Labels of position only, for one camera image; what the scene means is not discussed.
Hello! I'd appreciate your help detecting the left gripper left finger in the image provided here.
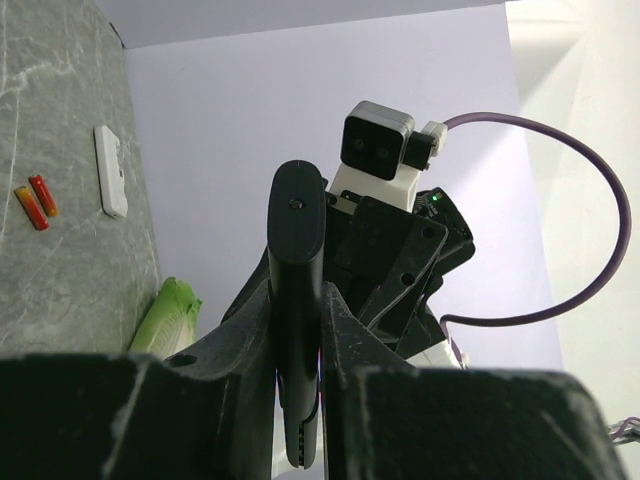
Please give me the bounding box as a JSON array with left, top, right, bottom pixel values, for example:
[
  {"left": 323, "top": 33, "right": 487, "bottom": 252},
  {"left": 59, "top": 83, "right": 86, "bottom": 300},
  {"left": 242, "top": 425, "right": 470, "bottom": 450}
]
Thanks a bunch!
[{"left": 1, "top": 285, "right": 275, "bottom": 479}]

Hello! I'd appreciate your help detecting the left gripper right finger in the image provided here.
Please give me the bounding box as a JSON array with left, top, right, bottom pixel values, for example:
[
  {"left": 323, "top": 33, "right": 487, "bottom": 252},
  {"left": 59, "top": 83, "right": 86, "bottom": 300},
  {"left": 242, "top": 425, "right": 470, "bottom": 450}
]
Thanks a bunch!
[{"left": 321, "top": 283, "right": 626, "bottom": 479}]

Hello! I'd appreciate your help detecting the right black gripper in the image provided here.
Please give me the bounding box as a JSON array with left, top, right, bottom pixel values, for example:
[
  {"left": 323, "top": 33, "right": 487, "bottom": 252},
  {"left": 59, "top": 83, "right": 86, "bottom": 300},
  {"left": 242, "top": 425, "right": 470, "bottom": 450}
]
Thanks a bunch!
[{"left": 223, "top": 189, "right": 475, "bottom": 352}]

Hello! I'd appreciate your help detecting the black slim remote control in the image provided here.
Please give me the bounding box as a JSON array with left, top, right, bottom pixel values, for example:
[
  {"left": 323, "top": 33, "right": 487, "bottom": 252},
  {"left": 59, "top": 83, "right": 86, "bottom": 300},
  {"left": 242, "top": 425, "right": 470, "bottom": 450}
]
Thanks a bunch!
[{"left": 267, "top": 160, "right": 326, "bottom": 469}]

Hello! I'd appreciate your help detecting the white remote control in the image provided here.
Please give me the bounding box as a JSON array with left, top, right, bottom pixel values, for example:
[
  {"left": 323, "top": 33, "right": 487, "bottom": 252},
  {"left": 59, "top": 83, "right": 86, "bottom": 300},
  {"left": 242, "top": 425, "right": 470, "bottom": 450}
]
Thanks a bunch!
[{"left": 94, "top": 125, "right": 128, "bottom": 218}]

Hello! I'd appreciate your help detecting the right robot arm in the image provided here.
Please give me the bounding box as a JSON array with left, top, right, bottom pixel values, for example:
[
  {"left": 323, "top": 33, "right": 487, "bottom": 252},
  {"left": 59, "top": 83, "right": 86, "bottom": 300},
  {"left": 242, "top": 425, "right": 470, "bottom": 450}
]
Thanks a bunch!
[{"left": 227, "top": 187, "right": 475, "bottom": 370}]

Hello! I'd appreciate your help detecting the white napa cabbage toy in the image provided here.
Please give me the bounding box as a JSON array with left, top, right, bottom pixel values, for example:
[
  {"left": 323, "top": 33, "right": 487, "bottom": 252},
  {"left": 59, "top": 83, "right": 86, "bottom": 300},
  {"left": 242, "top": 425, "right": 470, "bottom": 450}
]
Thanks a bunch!
[{"left": 129, "top": 277, "right": 202, "bottom": 359}]

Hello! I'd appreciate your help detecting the red orange battery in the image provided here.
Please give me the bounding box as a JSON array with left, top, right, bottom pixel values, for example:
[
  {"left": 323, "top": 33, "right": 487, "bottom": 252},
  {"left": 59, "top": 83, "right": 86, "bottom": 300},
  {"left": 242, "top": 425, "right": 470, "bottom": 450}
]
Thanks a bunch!
[
  {"left": 28, "top": 175, "right": 59, "bottom": 217},
  {"left": 14, "top": 186, "right": 49, "bottom": 231}
]

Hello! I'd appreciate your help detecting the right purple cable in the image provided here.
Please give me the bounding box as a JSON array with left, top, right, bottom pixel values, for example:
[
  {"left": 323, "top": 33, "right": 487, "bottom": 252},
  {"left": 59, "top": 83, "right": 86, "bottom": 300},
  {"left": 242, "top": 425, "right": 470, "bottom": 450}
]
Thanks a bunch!
[{"left": 439, "top": 110, "right": 634, "bottom": 351}]

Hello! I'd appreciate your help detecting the purple cable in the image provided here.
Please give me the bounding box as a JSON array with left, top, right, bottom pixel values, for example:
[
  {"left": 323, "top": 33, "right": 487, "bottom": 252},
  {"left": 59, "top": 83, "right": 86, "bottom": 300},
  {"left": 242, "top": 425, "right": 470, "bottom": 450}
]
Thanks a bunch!
[
  {"left": 439, "top": 110, "right": 634, "bottom": 351},
  {"left": 604, "top": 417, "right": 640, "bottom": 444}
]

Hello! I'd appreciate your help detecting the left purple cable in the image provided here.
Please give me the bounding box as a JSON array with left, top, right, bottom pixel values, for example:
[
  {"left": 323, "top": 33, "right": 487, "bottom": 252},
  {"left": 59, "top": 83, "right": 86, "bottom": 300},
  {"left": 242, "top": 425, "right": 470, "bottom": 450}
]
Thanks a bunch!
[{"left": 604, "top": 417, "right": 640, "bottom": 444}]

